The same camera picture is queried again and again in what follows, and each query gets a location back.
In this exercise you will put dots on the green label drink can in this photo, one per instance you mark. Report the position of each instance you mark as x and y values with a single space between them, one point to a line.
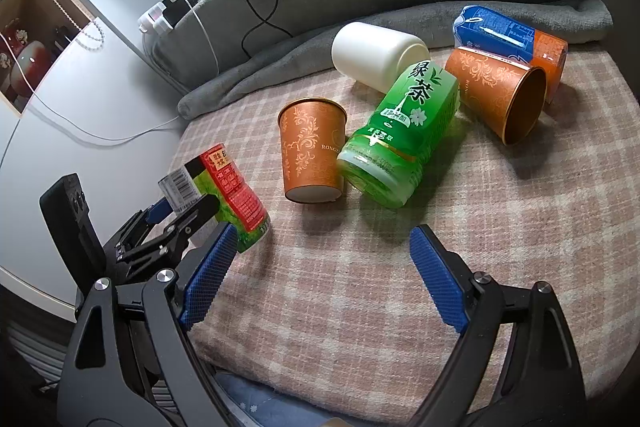
213 172

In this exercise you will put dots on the orange paper cup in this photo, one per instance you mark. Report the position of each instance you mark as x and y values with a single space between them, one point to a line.
312 133
506 95

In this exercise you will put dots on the red white vase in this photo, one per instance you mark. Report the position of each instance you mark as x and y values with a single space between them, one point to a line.
24 62

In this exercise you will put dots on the blue orange drink carton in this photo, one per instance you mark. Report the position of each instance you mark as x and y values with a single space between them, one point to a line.
482 28

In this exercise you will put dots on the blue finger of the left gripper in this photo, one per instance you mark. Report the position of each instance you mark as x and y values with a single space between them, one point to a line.
200 218
158 212

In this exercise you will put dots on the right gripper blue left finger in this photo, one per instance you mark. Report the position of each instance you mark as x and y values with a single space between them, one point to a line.
130 361

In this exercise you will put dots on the checkered table cloth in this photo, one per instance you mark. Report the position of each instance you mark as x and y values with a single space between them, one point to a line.
329 306

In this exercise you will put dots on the green tea bottle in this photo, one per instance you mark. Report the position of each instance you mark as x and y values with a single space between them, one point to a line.
385 158

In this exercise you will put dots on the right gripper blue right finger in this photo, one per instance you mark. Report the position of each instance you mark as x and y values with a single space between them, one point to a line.
540 382

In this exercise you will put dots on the white plastic cup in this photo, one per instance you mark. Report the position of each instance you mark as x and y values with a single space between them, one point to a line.
375 56

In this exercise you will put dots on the black power adapter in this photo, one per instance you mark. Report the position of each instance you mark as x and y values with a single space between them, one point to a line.
175 10

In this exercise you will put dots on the white cabinet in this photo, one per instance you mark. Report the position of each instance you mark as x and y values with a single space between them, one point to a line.
103 111

